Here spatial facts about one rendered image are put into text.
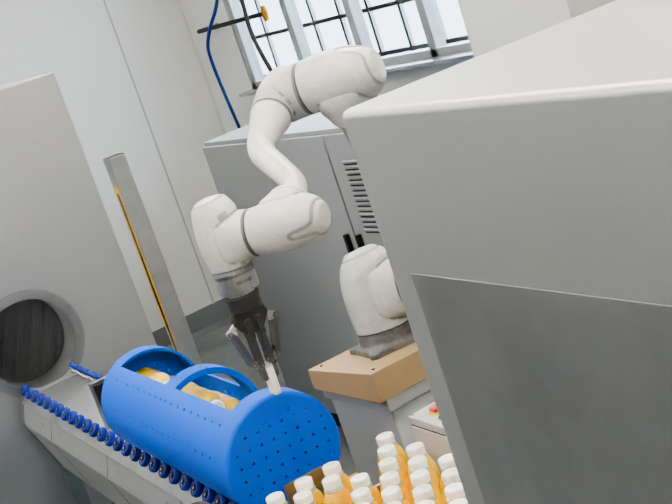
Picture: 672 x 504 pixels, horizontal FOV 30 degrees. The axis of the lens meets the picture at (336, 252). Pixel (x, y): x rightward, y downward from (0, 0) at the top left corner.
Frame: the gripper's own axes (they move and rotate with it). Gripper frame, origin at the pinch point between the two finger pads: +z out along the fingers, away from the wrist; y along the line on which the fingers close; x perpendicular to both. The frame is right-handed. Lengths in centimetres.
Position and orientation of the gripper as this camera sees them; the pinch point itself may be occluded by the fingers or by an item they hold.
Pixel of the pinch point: (271, 378)
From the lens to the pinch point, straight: 271.7
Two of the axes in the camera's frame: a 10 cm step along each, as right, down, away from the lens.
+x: -4.8, -0.5, 8.8
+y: 8.2, -3.8, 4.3
